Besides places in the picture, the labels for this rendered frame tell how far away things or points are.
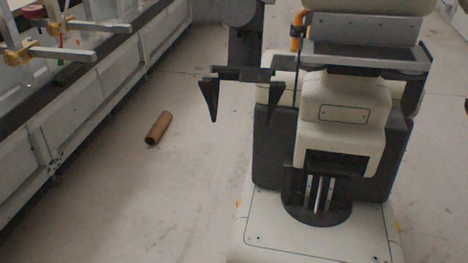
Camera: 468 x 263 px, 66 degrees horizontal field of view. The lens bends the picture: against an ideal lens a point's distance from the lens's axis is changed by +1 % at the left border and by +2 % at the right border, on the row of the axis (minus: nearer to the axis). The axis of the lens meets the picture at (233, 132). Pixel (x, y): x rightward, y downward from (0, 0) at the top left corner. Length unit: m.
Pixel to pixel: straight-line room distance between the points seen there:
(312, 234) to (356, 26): 0.80
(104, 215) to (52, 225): 0.23
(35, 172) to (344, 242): 1.46
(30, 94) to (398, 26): 1.21
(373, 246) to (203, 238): 0.74
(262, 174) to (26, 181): 1.13
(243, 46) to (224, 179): 1.44
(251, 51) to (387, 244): 1.01
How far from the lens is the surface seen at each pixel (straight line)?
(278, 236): 1.35
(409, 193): 2.10
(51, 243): 1.87
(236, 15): 0.52
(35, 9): 1.73
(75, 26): 1.66
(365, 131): 0.98
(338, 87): 0.95
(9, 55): 1.46
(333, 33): 0.84
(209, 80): 0.61
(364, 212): 1.51
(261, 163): 1.40
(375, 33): 0.84
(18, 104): 1.45
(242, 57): 0.58
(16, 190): 1.94
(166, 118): 2.38
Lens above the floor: 1.33
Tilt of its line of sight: 35 degrees down
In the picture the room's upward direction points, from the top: straight up
